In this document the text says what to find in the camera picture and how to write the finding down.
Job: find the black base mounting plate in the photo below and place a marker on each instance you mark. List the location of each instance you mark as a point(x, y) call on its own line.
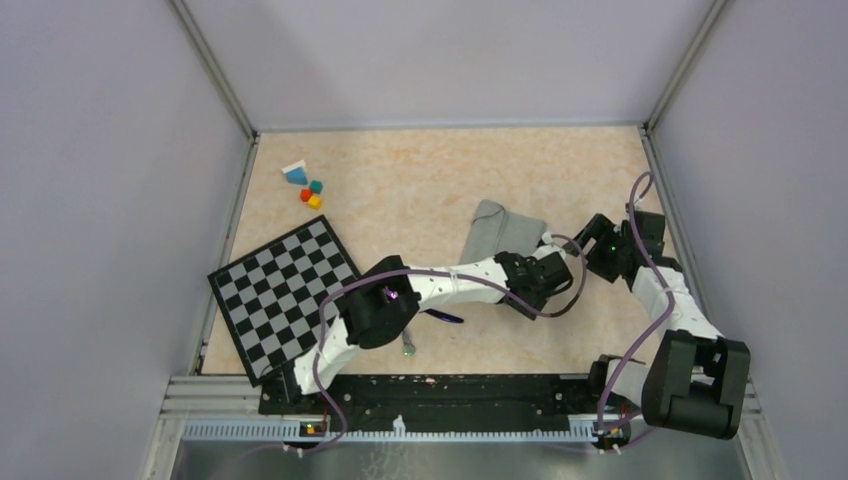
point(491, 403)

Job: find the yellow cube block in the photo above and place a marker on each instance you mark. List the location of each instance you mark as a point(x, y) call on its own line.
point(315, 202)

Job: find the aluminium corner post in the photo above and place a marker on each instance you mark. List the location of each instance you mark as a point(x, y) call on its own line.
point(212, 67)
point(686, 63)

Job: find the grey cloth napkin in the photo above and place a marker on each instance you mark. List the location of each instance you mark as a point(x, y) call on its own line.
point(495, 229)

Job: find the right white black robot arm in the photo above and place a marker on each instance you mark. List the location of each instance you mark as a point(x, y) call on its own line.
point(697, 380)

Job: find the blue white wedge block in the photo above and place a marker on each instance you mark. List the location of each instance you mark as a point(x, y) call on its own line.
point(296, 173)

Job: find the iridescent purple spoon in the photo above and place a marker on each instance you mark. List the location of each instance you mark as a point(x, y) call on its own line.
point(409, 348)

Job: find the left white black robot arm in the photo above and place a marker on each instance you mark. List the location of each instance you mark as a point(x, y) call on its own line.
point(374, 310)

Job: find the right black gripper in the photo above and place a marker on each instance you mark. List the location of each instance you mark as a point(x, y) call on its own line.
point(601, 229)

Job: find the aluminium front frame rail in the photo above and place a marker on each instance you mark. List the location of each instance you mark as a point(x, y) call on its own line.
point(226, 407)

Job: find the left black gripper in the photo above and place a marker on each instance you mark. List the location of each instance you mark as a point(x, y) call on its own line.
point(540, 298)

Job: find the black grey checkerboard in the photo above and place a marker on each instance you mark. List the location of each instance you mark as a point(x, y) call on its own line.
point(270, 297)

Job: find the left aluminium corner post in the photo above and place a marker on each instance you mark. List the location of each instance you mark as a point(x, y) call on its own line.
point(212, 67)

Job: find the iridescent purple knife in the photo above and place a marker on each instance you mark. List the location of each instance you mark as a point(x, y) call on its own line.
point(443, 316)

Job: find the right aluminium corner post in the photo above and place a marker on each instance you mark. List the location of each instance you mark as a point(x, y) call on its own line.
point(686, 63)

